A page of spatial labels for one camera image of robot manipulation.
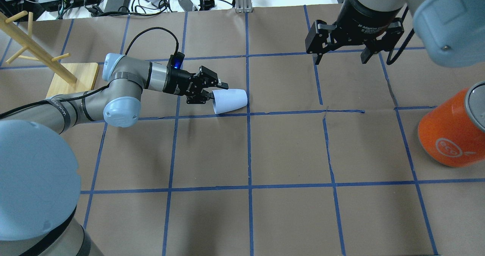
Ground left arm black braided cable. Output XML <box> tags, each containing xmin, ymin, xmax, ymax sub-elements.
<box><xmin>124</xmin><ymin>27</ymin><xmax>179</xmax><ymax>56</ymax></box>

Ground wooden cup rack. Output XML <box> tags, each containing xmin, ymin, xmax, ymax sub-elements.
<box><xmin>0</xmin><ymin>11</ymin><xmax>99</xmax><ymax>98</ymax></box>

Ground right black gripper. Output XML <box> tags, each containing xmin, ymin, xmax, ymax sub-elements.
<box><xmin>305</xmin><ymin>0</ymin><xmax>405</xmax><ymax>65</ymax></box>

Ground light blue plastic cup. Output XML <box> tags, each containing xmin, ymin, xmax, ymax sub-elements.
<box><xmin>212</xmin><ymin>89</ymin><xmax>248</xmax><ymax>114</ymax></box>

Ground orange cylindrical container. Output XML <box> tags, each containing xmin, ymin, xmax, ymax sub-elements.
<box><xmin>418</xmin><ymin>81</ymin><xmax>485</xmax><ymax>167</ymax></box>

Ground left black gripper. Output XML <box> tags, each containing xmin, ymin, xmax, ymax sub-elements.
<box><xmin>162</xmin><ymin>52</ymin><xmax>229</xmax><ymax>104</ymax></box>

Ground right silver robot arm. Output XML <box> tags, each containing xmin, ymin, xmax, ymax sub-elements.
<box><xmin>305</xmin><ymin>0</ymin><xmax>484</xmax><ymax>68</ymax></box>

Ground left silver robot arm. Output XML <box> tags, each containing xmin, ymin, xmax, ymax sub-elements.
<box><xmin>0</xmin><ymin>52</ymin><xmax>228</xmax><ymax>256</ymax></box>

